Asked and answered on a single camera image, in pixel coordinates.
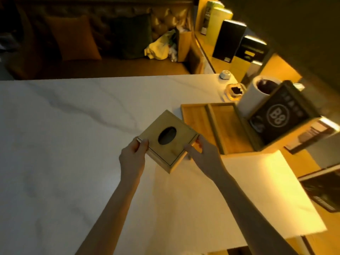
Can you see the small white round device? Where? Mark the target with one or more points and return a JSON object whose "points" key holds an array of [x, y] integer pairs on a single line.
{"points": [[225, 74]]}

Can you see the crumpled yellow white cloth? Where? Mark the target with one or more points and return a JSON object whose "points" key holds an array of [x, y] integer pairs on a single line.
{"points": [[160, 46]]}

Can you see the tall black box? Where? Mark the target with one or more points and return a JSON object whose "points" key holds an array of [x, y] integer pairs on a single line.
{"points": [[229, 40]]}

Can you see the brown paper bag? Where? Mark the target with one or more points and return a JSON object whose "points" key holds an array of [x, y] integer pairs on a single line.
{"points": [[184, 45]]}

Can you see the black framed sign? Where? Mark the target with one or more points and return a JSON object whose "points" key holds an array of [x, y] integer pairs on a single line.
{"points": [[283, 115]]}

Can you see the person's right forearm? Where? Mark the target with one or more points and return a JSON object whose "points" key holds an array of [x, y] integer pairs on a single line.
{"points": [[252, 217]]}

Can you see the person's left forearm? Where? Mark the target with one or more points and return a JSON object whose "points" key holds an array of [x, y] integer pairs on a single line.
{"points": [[109, 220]]}

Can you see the dark green cushion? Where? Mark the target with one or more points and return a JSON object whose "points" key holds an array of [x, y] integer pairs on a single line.
{"points": [[130, 37]]}

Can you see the dark booklet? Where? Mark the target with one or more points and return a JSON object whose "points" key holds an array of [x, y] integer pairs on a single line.
{"points": [[322, 188]]}

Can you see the person's right hand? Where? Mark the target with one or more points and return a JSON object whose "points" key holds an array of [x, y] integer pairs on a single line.
{"points": [[207, 159]]}

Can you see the green box with dark label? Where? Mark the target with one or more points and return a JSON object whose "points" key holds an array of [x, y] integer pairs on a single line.
{"points": [[209, 15]]}

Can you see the person's left thumb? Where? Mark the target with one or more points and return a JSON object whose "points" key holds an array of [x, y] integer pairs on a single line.
{"points": [[143, 148]]}

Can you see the person's left hand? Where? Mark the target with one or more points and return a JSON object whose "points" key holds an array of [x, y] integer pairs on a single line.
{"points": [[132, 159]]}

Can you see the tall yellow green box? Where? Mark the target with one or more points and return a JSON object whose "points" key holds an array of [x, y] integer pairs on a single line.
{"points": [[217, 25]]}

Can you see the tufted leather sofa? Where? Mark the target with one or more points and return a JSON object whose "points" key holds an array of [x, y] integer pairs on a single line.
{"points": [[101, 37]]}

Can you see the orange cushion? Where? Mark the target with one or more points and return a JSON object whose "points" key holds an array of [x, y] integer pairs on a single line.
{"points": [[73, 38]]}

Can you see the glass ashtray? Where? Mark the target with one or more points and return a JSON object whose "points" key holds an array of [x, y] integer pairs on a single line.
{"points": [[234, 92]]}

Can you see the wooden tissue box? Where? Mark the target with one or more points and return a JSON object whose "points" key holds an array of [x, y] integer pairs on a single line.
{"points": [[167, 140]]}

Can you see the white cylindrical cup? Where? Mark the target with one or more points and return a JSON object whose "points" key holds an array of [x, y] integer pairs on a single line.
{"points": [[256, 95]]}

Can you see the wooden tray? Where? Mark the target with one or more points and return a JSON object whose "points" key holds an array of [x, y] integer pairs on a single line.
{"points": [[217, 127]]}

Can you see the black box with yellow label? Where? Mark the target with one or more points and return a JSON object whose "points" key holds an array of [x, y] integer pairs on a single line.
{"points": [[251, 49]]}

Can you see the person's right thumb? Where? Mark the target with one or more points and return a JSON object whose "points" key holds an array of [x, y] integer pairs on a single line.
{"points": [[191, 151]]}

